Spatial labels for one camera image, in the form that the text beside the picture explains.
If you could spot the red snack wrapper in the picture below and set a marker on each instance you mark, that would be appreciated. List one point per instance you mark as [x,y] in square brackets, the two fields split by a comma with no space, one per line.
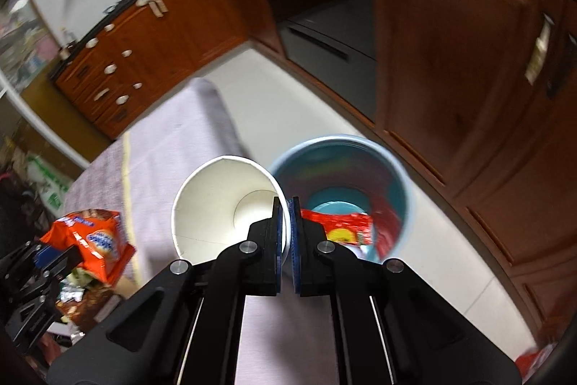
[347,231]

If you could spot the pale door sticker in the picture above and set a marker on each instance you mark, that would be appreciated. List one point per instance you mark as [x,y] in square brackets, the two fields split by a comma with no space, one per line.
[538,53]

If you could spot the silver foil wrapper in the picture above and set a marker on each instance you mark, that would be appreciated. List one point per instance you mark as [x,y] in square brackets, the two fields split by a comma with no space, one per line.
[67,294]

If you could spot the white paper cup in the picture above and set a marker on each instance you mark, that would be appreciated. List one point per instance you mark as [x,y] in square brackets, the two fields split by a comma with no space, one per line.
[212,204]

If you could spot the wooden base cabinet with drawers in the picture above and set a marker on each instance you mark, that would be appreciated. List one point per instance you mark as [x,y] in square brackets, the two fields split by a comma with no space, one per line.
[148,42]

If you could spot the blue plastic bin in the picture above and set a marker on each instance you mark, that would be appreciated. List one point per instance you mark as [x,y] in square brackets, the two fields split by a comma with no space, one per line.
[396,195]

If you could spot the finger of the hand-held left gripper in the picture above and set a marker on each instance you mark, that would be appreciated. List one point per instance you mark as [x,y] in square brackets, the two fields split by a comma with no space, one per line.
[41,253]
[63,262]

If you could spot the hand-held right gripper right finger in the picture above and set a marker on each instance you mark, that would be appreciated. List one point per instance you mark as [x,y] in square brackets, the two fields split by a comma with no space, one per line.
[294,236]

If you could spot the green and white plastic bag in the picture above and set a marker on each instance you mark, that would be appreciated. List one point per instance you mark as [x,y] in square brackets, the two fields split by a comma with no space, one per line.
[47,182]

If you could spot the orange snack packet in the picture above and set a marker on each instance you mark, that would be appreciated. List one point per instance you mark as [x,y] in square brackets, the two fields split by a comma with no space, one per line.
[90,238]

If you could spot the tall wooden door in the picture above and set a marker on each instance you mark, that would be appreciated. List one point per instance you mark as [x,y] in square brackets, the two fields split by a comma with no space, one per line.
[450,74]

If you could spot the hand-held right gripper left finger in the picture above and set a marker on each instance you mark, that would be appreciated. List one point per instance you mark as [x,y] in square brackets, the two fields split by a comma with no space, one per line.
[278,234]

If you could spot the grey steel appliance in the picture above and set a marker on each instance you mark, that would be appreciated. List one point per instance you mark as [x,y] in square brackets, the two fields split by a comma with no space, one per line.
[333,42]

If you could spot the red plastic bag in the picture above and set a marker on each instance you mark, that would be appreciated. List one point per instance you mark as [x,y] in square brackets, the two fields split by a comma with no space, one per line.
[534,362]

